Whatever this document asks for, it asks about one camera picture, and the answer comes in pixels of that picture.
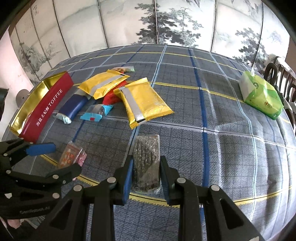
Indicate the clear packet dark sesame bar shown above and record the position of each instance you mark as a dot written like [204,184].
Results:
[146,157]

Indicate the dark blue snack packet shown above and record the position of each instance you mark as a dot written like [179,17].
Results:
[72,107]

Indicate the clear pink orange snack packet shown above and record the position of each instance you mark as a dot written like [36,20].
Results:
[69,155]

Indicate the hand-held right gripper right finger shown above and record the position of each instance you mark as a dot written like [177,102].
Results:
[165,180]

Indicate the yellow foil snack packet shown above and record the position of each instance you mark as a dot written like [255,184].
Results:
[148,102]
[97,84]

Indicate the small pale snack packet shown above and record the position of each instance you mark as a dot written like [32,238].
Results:
[122,69]

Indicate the green tissue pack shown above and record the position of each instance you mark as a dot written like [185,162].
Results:
[261,95]

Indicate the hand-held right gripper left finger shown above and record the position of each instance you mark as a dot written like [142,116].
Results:
[128,179]

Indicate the round wooden disc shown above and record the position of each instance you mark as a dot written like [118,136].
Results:
[21,97]

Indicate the light blue candy wrapper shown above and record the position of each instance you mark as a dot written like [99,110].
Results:
[94,113]

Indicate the dark wooden chair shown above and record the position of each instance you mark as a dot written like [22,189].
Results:
[285,76]

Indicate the red tin box gold interior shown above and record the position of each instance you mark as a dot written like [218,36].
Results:
[49,105]

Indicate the grey plaid tablecloth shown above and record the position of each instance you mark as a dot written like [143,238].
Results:
[219,139]

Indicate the red snack packet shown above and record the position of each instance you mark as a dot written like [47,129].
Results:
[111,98]

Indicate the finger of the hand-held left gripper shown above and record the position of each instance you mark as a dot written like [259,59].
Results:
[67,172]
[41,149]

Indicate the painted folding screen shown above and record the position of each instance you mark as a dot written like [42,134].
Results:
[138,20]

